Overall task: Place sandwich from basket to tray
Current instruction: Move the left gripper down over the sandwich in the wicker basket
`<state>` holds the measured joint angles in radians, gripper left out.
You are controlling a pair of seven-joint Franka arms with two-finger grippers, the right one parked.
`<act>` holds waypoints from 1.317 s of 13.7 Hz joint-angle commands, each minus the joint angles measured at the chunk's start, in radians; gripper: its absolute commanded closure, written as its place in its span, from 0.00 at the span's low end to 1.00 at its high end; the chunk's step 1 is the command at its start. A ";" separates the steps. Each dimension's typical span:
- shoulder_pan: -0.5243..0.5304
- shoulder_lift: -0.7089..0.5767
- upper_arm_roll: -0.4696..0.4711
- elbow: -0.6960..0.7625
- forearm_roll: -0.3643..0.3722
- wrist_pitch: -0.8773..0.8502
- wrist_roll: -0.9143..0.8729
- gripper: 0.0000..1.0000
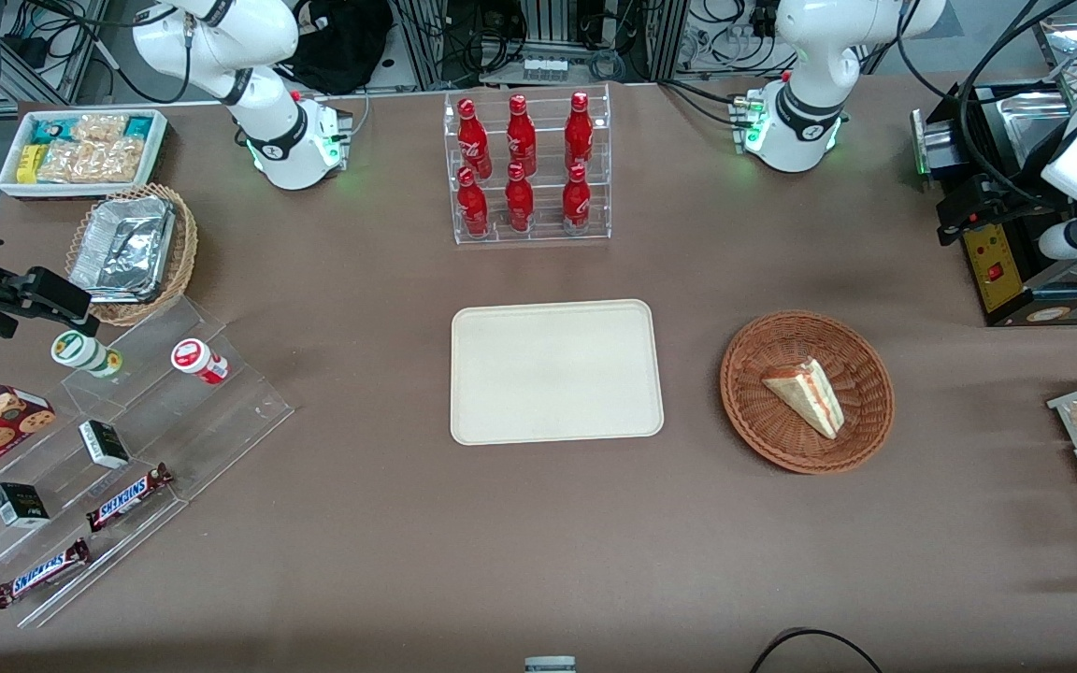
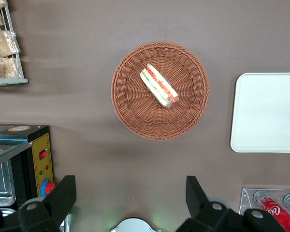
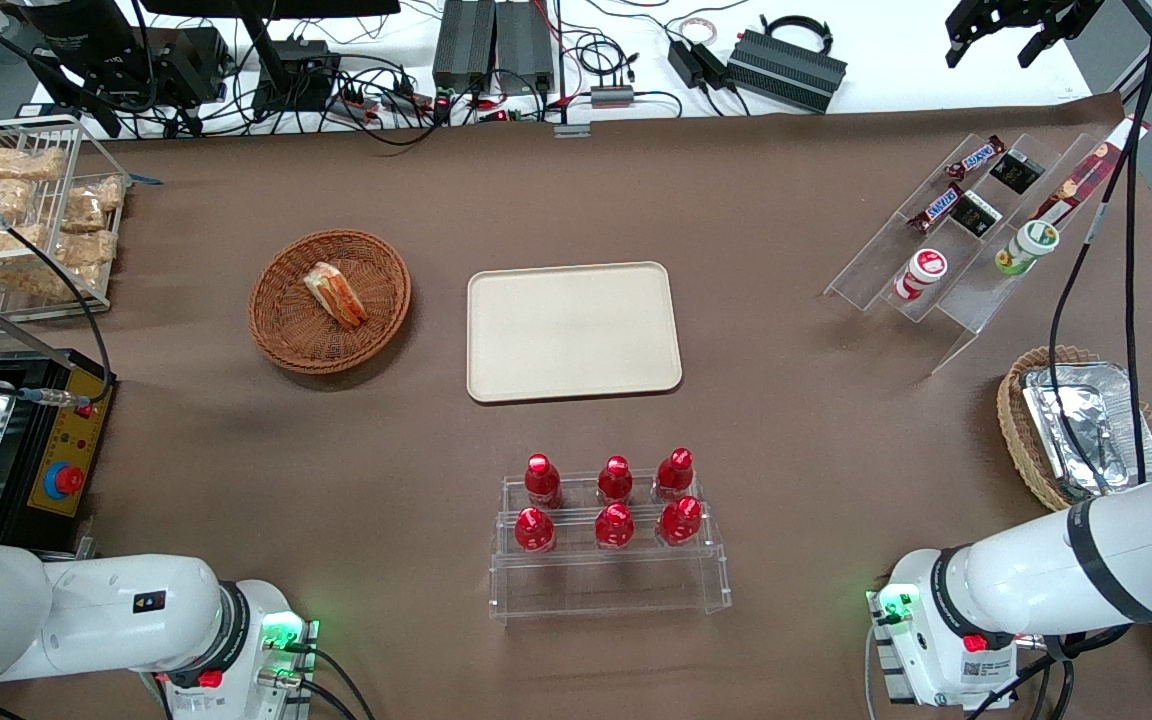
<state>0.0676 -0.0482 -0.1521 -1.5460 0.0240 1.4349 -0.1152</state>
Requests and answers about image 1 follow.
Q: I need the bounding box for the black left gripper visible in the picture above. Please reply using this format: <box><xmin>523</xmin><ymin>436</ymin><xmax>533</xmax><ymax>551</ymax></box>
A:
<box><xmin>936</xmin><ymin>176</ymin><xmax>1060</xmax><ymax>246</ymax></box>

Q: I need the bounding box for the triangular sandwich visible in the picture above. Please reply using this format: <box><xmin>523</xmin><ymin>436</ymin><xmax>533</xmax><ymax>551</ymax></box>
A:
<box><xmin>762</xmin><ymin>358</ymin><xmax>846</xmax><ymax>440</ymax></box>

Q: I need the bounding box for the aluminium foil tray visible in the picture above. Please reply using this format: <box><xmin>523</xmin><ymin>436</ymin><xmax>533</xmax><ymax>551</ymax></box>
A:
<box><xmin>69</xmin><ymin>195</ymin><xmax>176</xmax><ymax>305</ymax></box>

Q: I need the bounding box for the light tan wicker basket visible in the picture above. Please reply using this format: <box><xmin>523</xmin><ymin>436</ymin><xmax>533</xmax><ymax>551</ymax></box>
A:
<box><xmin>65</xmin><ymin>183</ymin><xmax>199</xmax><ymax>327</ymax></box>

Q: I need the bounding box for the brown round wicker basket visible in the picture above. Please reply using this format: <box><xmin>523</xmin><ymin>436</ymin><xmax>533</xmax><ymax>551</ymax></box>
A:
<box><xmin>720</xmin><ymin>310</ymin><xmax>896</xmax><ymax>475</ymax></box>

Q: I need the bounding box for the beige plastic tray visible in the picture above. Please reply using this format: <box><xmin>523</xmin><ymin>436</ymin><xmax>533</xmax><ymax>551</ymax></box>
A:
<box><xmin>450</xmin><ymin>299</ymin><xmax>666</xmax><ymax>447</ymax></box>

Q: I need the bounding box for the green lidded yoghurt cup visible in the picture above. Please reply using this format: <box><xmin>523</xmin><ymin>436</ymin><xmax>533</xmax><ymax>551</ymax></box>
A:
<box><xmin>50</xmin><ymin>330</ymin><xmax>123</xmax><ymax>379</ymax></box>

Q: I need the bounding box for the black hot food appliance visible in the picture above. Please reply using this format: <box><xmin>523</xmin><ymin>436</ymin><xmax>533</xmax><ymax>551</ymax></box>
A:
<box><xmin>911</xmin><ymin>9</ymin><xmax>1077</xmax><ymax>327</ymax></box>

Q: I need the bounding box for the steel food pan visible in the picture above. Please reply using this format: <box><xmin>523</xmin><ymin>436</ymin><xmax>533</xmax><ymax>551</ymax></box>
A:
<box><xmin>997</xmin><ymin>92</ymin><xmax>1074</xmax><ymax>174</ymax></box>

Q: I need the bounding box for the white rectangular snack bin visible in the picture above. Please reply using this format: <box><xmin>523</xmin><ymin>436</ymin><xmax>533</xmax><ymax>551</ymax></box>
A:
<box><xmin>0</xmin><ymin>108</ymin><xmax>169</xmax><ymax>201</ymax></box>

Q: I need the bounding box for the clear cracker bag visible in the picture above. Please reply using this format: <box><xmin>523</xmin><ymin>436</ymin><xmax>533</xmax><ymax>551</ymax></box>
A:
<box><xmin>93</xmin><ymin>137</ymin><xmax>148</xmax><ymax>184</ymax></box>
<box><xmin>70</xmin><ymin>113</ymin><xmax>129</xmax><ymax>144</ymax></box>
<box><xmin>38</xmin><ymin>140</ymin><xmax>106</xmax><ymax>184</ymax></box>

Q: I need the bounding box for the red lidded yoghurt cup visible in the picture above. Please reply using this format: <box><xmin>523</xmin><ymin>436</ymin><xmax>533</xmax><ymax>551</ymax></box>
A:
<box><xmin>171</xmin><ymin>338</ymin><xmax>230</xmax><ymax>385</ymax></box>

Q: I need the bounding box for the small black carton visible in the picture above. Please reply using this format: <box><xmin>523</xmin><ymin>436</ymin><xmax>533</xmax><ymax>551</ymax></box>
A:
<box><xmin>0</xmin><ymin>481</ymin><xmax>51</xmax><ymax>529</ymax></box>
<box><xmin>79</xmin><ymin>420</ymin><xmax>132</xmax><ymax>470</ymax></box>

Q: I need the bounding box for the clear acrylic step display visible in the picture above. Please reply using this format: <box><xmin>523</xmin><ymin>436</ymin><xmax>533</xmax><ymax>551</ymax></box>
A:
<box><xmin>0</xmin><ymin>297</ymin><xmax>295</xmax><ymax>629</ymax></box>

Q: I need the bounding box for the Snickers chocolate bar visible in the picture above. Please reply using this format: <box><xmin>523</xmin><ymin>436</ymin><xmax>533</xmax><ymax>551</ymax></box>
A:
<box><xmin>0</xmin><ymin>537</ymin><xmax>92</xmax><ymax>610</ymax></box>
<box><xmin>86</xmin><ymin>463</ymin><xmax>176</xmax><ymax>534</ymax></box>

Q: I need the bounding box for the black fabric bag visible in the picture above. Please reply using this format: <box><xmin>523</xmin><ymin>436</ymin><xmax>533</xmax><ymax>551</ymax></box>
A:
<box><xmin>279</xmin><ymin>0</ymin><xmax>395</xmax><ymax>95</ymax></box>

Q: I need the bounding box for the red cola bottle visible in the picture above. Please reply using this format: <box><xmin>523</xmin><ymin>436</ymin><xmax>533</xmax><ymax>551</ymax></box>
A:
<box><xmin>504</xmin><ymin>162</ymin><xmax>536</xmax><ymax>234</ymax></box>
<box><xmin>506</xmin><ymin>93</ymin><xmax>539</xmax><ymax>178</ymax></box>
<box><xmin>564</xmin><ymin>91</ymin><xmax>595</xmax><ymax>170</ymax></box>
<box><xmin>457</xmin><ymin>166</ymin><xmax>491</xmax><ymax>238</ymax></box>
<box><xmin>561</xmin><ymin>164</ymin><xmax>593</xmax><ymax>234</ymax></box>
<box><xmin>457</xmin><ymin>98</ymin><xmax>494</xmax><ymax>179</ymax></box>

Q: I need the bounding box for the clear acrylic bottle rack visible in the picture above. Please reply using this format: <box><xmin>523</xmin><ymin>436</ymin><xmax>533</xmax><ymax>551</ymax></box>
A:
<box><xmin>443</xmin><ymin>83</ymin><xmax>613</xmax><ymax>247</ymax></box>

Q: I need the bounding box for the black cable loop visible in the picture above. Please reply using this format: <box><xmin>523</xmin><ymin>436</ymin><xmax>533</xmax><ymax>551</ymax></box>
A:
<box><xmin>748</xmin><ymin>627</ymin><xmax>886</xmax><ymax>673</ymax></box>

